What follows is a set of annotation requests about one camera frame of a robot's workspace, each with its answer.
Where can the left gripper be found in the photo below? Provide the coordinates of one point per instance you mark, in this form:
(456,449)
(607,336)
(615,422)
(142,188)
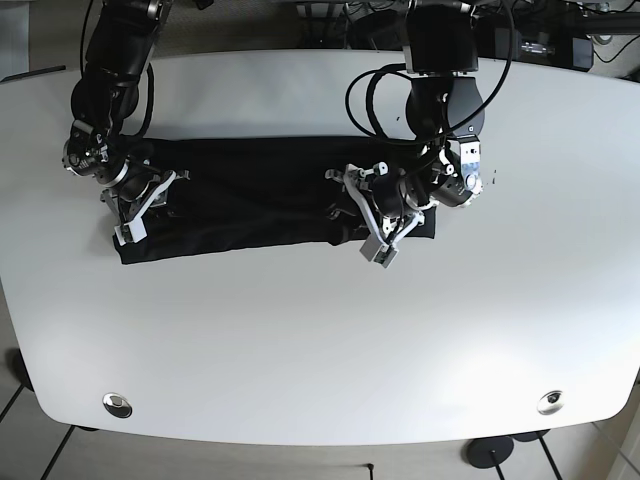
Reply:
(377,199)

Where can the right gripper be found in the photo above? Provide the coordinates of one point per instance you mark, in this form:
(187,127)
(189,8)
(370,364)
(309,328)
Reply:
(131,198)

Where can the black T-shirt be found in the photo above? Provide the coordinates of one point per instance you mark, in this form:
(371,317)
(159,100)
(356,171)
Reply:
(248,193)

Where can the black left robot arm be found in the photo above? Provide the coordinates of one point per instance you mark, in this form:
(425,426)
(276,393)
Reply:
(444,110)

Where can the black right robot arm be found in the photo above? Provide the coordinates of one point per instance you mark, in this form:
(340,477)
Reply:
(112,105)

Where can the left table grommet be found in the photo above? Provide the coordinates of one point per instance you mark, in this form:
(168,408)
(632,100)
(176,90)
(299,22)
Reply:
(117,406)

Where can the table grommet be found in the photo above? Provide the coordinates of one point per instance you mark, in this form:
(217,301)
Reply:
(551,402)
(117,406)

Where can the right table grommet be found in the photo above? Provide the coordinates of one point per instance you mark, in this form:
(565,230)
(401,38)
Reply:
(551,402)

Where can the black round stand base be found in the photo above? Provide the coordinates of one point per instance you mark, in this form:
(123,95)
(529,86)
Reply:
(488,452)

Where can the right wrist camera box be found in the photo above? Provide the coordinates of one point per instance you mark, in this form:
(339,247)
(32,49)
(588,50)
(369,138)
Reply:
(130,233)

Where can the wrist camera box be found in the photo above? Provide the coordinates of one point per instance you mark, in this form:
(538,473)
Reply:
(130,233)
(378,252)

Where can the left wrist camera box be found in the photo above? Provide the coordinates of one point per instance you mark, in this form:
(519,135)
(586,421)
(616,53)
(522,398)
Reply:
(378,252)

